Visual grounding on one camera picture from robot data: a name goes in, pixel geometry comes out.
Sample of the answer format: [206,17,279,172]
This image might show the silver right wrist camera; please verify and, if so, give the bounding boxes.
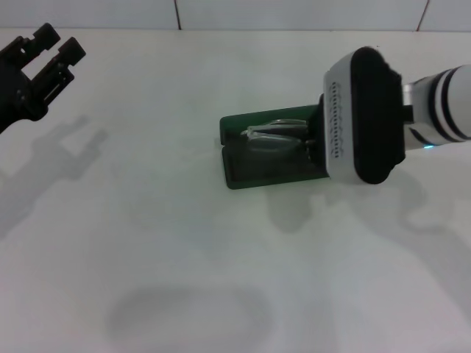
[322,46,408,185]

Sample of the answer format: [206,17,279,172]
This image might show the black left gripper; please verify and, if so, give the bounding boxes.
[0,22,88,135]

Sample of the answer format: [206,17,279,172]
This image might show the green glasses case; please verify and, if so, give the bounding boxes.
[219,104,332,191]

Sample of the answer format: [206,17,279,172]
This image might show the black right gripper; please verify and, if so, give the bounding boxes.
[298,93,327,171]

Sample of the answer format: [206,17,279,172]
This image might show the clear white glasses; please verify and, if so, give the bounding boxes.
[240,117,314,152]

